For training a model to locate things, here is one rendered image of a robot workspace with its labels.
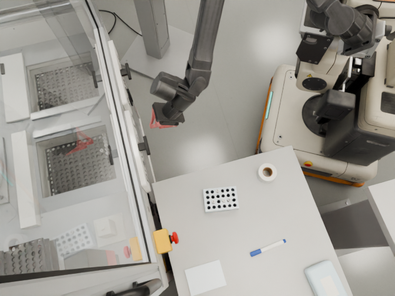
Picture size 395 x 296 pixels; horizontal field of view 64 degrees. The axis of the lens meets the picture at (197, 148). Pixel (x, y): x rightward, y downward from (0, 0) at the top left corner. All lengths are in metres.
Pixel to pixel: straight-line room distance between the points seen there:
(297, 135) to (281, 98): 0.25
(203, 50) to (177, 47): 1.52
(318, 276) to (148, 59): 1.76
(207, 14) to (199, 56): 0.11
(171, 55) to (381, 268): 1.89
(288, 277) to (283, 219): 0.20
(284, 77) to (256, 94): 0.31
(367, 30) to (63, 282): 0.97
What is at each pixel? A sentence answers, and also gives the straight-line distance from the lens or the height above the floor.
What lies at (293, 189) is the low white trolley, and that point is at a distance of 1.28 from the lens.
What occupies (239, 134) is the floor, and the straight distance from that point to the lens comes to 2.12.
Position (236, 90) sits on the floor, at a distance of 2.27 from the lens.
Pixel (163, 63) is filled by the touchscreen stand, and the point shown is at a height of 0.04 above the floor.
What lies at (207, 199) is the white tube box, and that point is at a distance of 1.18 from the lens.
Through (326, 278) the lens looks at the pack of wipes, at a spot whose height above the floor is 0.81.
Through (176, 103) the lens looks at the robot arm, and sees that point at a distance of 0.94.
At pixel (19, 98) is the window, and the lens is 0.38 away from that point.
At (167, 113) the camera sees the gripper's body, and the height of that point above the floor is 1.08.
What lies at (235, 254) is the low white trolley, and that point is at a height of 0.76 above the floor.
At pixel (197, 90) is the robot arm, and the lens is 0.89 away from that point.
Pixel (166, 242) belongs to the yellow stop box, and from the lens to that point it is 1.05.
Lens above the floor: 1.96
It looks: 71 degrees down
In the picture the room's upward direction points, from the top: straight up
